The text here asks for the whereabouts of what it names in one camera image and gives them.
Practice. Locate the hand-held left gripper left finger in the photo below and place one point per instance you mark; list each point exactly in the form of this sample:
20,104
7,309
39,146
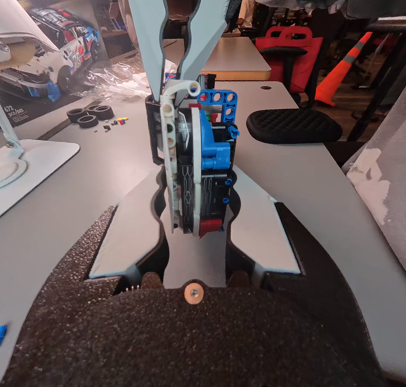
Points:
127,234

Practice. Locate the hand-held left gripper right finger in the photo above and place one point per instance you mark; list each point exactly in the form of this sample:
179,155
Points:
263,234

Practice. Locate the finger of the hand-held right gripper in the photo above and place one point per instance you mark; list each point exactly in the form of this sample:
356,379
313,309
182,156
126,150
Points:
146,28
209,22

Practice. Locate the white curved wheel arch piece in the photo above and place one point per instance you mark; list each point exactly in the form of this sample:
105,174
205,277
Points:
167,108

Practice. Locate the brick-built toy race car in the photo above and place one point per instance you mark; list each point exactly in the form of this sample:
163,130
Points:
215,152

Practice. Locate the grey desk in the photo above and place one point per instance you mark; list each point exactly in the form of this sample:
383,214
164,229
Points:
95,177

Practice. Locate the grey table with wooden edge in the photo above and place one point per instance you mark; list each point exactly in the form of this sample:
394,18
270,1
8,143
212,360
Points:
234,57

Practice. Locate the clear plastic bag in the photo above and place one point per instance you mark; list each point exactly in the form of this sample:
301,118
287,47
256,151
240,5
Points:
120,82

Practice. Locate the black chair armrest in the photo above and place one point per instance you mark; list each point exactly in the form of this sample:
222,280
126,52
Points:
282,51
291,127

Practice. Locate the race car printed toy box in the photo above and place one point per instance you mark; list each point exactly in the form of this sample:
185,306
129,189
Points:
79,19

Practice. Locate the red bag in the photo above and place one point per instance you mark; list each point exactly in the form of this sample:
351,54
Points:
304,63

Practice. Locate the black toy tyre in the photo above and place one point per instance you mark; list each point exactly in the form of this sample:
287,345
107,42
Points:
87,121
103,111
75,114

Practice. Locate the orange traffic cone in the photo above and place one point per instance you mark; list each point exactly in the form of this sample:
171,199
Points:
336,76

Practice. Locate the grey paint-splattered clothing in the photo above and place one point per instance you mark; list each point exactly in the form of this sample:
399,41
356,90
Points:
380,177

